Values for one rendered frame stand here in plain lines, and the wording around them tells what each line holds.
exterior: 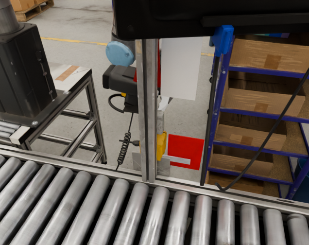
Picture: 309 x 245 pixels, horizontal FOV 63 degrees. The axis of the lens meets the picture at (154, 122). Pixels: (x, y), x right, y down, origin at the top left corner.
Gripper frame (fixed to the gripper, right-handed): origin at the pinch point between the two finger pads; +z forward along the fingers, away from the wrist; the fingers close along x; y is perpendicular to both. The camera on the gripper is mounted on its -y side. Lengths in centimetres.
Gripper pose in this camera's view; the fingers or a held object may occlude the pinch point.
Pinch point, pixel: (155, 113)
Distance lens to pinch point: 71.9
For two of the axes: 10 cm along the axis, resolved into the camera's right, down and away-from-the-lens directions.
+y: -0.5, 3.2, 9.5
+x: -9.8, -2.0, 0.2
